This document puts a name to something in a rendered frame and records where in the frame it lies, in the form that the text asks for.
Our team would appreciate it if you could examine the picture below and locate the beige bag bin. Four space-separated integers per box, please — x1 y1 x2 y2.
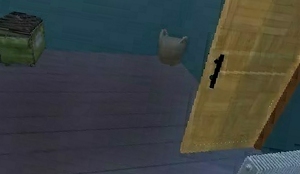
154 27 191 69

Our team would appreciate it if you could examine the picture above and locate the light wooden room door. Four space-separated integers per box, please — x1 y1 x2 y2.
179 0 300 174

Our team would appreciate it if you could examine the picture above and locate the green box bin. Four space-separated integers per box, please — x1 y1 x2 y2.
0 8 51 72

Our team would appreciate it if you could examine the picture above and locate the black door handle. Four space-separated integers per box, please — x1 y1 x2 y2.
208 52 225 90

